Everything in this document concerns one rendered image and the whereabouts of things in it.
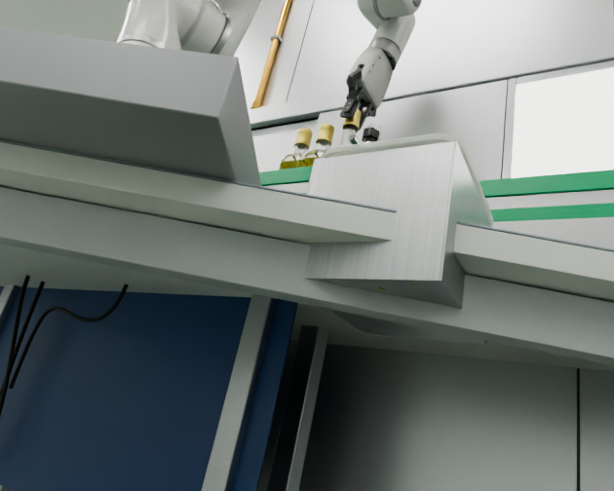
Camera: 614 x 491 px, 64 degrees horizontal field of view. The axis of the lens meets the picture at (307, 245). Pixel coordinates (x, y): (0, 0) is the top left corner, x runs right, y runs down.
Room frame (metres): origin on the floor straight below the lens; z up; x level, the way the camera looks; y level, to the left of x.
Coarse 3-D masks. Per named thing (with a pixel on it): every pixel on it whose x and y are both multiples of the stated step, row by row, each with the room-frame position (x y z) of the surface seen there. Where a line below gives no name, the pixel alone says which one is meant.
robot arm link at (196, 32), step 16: (144, 0) 0.53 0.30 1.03; (160, 0) 0.53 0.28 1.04; (176, 0) 0.54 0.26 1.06; (192, 0) 0.56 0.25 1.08; (128, 16) 0.55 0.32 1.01; (144, 16) 0.53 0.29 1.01; (160, 16) 0.54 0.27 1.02; (176, 16) 0.56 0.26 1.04; (192, 16) 0.57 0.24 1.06; (208, 16) 0.58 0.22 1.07; (224, 16) 0.60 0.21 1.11; (128, 32) 0.54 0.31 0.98; (144, 32) 0.54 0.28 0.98; (160, 32) 0.54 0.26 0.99; (176, 32) 0.56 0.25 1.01; (192, 32) 0.58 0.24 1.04; (208, 32) 0.59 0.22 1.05; (176, 48) 0.56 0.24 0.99; (192, 48) 0.60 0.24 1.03; (208, 48) 0.61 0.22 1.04
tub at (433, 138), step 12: (360, 144) 0.48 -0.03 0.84; (372, 144) 0.47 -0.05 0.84; (384, 144) 0.46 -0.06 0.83; (396, 144) 0.45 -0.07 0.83; (408, 144) 0.45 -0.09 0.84; (420, 144) 0.44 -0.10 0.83; (324, 156) 0.51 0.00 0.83; (468, 156) 0.45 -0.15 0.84; (468, 168) 0.47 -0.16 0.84; (480, 192) 0.51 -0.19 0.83
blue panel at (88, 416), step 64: (64, 320) 1.05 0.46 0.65; (128, 320) 0.94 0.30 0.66; (192, 320) 0.85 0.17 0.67; (0, 384) 1.12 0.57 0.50; (64, 384) 1.01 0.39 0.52; (128, 384) 0.91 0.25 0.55; (192, 384) 0.83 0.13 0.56; (256, 384) 0.76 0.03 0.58; (0, 448) 1.07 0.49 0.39; (64, 448) 0.97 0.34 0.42; (128, 448) 0.88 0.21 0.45; (192, 448) 0.81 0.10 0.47; (256, 448) 0.75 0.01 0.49
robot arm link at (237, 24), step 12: (216, 0) 0.60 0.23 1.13; (228, 0) 0.59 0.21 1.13; (240, 0) 0.59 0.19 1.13; (252, 0) 0.59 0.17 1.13; (228, 12) 0.60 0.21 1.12; (240, 12) 0.59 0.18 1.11; (252, 12) 0.60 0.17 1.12; (228, 24) 0.60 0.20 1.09; (240, 24) 0.60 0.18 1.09; (228, 36) 0.60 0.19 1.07; (240, 36) 0.61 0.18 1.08; (216, 48) 0.61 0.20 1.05; (228, 48) 0.61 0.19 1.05
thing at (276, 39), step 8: (288, 0) 1.22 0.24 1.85; (280, 16) 1.22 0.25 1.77; (280, 24) 1.22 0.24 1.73; (280, 32) 1.22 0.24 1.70; (272, 40) 1.23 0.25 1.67; (280, 40) 1.23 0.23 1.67; (272, 48) 1.22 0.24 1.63; (272, 56) 1.22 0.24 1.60; (264, 72) 1.22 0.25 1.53; (264, 80) 1.22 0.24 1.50; (264, 88) 1.23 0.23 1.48; (256, 96) 1.22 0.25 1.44; (256, 104) 1.22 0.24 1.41
